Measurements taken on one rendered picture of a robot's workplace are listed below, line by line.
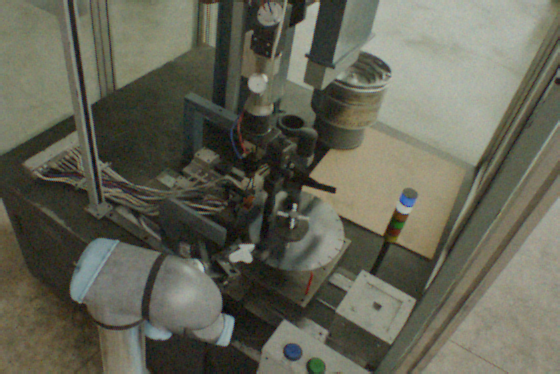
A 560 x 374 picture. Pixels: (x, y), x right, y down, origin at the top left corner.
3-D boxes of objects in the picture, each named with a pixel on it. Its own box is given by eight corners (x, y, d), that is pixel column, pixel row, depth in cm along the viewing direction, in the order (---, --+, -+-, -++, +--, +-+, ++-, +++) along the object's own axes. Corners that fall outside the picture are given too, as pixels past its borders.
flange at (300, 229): (275, 241, 141) (277, 235, 139) (270, 213, 149) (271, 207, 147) (312, 239, 143) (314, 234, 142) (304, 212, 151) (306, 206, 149)
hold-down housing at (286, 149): (284, 193, 139) (296, 137, 125) (273, 200, 136) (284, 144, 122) (269, 182, 141) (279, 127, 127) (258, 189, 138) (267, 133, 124)
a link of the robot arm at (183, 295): (231, 262, 77) (237, 311, 122) (166, 246, 78) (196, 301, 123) (211, 333, 73) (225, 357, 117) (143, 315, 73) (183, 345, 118)
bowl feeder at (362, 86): (380, 134, 221) (404, 66, 197) (352, 168, 201) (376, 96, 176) (322, 107, 231) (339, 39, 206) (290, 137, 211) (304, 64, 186)
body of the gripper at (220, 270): (229, 292, 133) (199, 297, 123) (212, 270, 137) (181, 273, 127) (243, 272, 130) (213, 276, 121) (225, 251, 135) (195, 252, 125)
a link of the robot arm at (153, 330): (179, 348, 113) (188, 305, 112) (135, 336, 114) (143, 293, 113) (187, 336, 121) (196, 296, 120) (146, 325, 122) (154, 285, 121)
